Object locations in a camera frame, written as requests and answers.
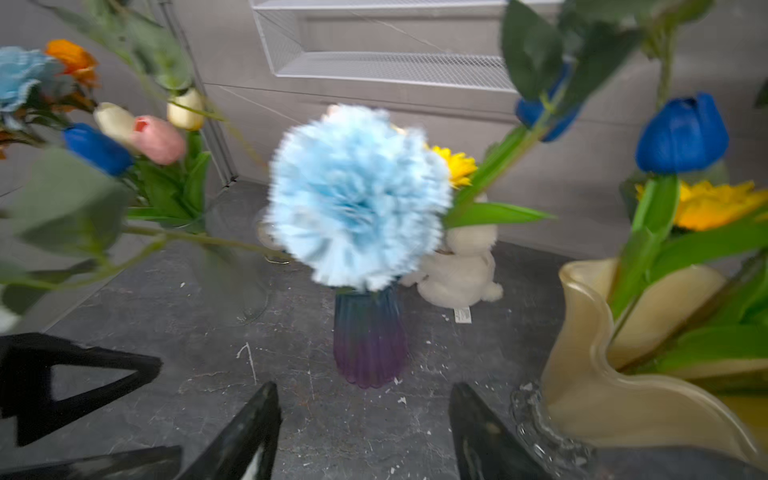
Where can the white wire wall basket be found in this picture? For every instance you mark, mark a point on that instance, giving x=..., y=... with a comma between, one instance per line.
x=453, y=44

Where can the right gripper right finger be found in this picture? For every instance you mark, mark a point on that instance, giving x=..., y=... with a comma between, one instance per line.
x=484, y=447

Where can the blue tulip vase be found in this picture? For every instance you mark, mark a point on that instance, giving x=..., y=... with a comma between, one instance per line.
x=97, y=149
x=687, y=134

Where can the yellow sunflower centre vase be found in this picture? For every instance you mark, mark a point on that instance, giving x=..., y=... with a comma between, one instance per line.
x=461, y=166

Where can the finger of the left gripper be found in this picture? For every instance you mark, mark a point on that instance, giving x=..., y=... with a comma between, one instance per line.
x=48, y=382

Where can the blue tulip left vase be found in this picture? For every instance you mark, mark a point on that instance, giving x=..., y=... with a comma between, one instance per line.
x=97, y=149

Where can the orange marigold upper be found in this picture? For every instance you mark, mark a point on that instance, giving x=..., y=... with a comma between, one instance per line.
x=78, y=62

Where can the clear glass vase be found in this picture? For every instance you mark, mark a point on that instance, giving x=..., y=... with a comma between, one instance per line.
x=231, y=278

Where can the light blue carnation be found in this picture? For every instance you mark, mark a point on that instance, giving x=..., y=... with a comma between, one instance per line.
x=357, y=199
x=21, y=71

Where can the pink tulip left vase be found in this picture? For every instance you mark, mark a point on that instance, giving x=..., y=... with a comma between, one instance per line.
x=158, y=140

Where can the blue tulip right vase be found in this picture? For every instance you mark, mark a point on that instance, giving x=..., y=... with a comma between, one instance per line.
x=687, y=134

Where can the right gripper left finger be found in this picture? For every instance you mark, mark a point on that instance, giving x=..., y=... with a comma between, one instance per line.
x=246, y=448

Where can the blue purple ribbed vase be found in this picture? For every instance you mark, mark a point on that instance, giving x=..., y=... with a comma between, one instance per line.
x=369, y=338

